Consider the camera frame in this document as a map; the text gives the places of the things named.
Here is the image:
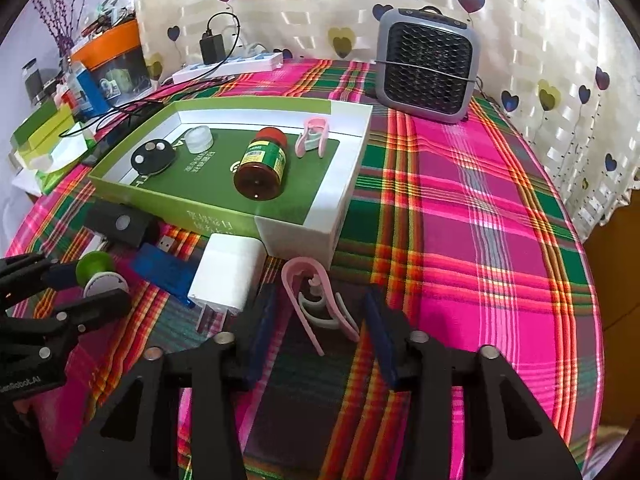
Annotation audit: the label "green and white cardboard box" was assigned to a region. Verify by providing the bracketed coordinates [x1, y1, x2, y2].
[87, 97, 375, 267]

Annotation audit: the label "black power adapter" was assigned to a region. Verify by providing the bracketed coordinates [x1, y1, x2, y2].
[199, 34, 224, 66]

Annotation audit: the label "black rectangular light device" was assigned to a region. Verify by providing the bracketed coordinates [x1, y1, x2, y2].
[82, 200, 162, 248]

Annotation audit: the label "white power strip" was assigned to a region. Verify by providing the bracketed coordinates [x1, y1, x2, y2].
[171, 52, 282, 85]

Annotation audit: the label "pink plastic clip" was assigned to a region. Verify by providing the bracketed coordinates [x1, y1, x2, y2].
[281, 257, 361, 356]
[295, 116, 327, 157]

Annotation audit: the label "green and yellow box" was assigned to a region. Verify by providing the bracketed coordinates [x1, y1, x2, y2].
[11, 105, 76, 168]

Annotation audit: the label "green and white spool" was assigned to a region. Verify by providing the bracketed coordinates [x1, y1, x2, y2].
[75, 252, 131, 301]

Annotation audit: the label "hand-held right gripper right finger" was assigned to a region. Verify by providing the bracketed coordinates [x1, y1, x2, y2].
[364, 284, 583, 480]

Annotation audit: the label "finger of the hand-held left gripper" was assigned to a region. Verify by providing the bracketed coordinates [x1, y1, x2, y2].
[0, 290, 132, 348]
[0, 254, 78, 293]

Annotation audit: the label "pink green plaid tablecloth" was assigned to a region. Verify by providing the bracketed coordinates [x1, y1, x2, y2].
[5, 57, 598, 480]

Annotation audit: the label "black adapter cable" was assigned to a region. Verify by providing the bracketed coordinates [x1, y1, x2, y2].
[206, 11, 242, 61]

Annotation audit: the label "brown wooden panel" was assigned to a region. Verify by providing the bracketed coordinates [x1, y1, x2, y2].
[582, 205, 640, 431]

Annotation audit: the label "blue usb device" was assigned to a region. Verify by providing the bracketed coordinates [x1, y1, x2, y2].
[131, 237, 198, 306]

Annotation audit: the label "blue and white carton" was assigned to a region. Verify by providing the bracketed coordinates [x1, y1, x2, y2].
[67, 62, 111, 121]

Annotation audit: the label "white charger plug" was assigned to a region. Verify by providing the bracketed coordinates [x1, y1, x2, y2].
[187, 232, 268, 333]

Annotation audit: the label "white heart print curtain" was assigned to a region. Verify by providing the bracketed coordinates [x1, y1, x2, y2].
[130, 0, 640, 241]

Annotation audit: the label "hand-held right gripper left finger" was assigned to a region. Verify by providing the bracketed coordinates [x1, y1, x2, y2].
[57, 282, 278, 480]

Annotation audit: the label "purple flower branches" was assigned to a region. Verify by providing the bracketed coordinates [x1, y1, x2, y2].
[32, 0, 106, 56]

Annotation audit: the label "small white plastic jar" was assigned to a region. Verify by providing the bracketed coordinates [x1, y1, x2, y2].
[186, 125, 216, 153]

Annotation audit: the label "black round disc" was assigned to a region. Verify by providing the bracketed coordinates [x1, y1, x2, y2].
[131, 138, 175, 177]

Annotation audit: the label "glass jar black lid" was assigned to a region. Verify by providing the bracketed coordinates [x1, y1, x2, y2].
[22, 59, 45, 106]

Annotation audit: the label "grey desktop fan heater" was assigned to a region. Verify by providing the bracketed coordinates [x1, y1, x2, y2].
[375, 5, 476, 123]

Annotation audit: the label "orange lidded storage container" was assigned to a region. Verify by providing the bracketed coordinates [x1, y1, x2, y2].
[70, 19, 153, 106]

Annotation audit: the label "brown bottle red cap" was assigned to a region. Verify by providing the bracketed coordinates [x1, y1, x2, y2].
[234, 127, 288, 201]

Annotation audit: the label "green tissue pack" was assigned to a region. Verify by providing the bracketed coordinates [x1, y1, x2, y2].
[20, 135, 98, 195]

